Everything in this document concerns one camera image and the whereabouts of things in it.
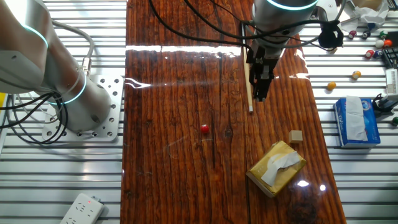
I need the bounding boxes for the white base cable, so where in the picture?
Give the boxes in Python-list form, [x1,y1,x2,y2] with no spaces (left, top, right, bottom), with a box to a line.
[12,92,62,125]

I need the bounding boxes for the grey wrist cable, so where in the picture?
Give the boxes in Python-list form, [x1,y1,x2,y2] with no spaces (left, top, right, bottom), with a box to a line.
[245,0,348,50]

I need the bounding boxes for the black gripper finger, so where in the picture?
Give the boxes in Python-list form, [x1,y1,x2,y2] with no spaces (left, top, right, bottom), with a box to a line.
[249,63,264,101]
[262,62,276,102]

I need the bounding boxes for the black cable clamp bundle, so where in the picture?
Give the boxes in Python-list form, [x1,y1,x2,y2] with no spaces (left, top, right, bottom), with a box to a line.
[318,20,345,50]

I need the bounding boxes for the gold tissue pack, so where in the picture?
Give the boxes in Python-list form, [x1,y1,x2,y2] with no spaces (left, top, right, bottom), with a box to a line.
[246,140,307,198]

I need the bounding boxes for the thin black cable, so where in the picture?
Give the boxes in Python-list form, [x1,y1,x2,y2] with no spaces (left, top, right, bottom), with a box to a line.
[183,0,333,41]

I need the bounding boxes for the silver perforated base plate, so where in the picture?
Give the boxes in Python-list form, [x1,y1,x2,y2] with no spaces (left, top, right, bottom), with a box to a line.
[42,74,124,143]

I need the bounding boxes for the blue tissue box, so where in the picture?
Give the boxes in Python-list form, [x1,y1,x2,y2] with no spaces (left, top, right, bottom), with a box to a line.
[333,95,381,149]

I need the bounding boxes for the white ribbed device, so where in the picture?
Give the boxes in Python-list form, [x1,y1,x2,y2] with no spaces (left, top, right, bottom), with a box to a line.
[385,68,398,96]

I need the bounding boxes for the small wooden cube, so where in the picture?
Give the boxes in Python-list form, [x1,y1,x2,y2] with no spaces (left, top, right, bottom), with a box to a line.
[288,130,303,144]

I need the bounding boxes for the crumpled white paper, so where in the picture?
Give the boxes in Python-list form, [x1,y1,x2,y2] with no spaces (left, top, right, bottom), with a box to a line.
[340,0,390,32]

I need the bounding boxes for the brown cardboard box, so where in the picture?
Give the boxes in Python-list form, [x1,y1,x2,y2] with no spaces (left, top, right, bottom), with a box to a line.
[351,0,384,10]

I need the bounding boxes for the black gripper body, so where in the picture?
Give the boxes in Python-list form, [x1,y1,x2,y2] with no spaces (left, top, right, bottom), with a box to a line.
[248,37,282,80]

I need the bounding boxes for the black rectangular object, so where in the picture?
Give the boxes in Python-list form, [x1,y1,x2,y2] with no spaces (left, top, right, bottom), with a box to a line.
[386,30,398,47]

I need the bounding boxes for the black keyboard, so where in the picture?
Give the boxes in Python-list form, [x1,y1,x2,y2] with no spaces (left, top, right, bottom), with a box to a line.
[381,46,398,69]

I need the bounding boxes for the white power strip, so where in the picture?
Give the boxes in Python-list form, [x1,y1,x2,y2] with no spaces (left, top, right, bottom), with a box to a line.
[58,193,106,224]

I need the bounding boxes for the wooden pool cue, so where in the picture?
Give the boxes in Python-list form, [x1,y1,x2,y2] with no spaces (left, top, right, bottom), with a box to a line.
[241,21,254,113]

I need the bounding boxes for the thick black cable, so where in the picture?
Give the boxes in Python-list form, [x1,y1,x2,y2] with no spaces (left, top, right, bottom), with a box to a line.
[148,0,253,52]

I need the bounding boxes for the grey hose with connector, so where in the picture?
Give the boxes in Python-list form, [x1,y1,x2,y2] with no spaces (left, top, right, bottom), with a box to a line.
[50,19,95,77]

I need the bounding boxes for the black base cable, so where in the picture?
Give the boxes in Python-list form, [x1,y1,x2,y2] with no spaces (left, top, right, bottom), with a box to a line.
[5,91,70,146]
[0,92,62,130]

